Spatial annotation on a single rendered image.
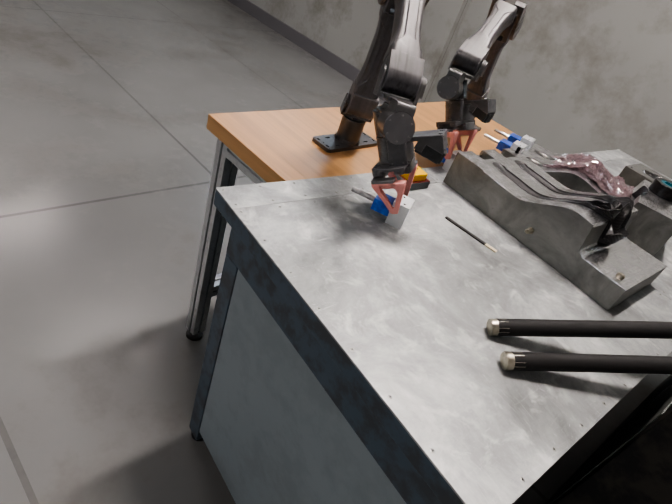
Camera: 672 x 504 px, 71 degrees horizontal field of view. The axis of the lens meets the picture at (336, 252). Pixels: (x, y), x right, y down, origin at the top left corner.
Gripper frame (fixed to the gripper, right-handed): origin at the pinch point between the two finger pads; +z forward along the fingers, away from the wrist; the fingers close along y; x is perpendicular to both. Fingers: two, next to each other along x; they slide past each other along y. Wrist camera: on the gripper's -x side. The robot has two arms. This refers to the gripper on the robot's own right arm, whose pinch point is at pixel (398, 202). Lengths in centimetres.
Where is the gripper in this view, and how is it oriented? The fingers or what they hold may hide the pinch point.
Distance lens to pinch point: 99.6
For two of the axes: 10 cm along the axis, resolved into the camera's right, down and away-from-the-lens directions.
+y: 3.6, -4.7, 8.0
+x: -9.2, -0.2, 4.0
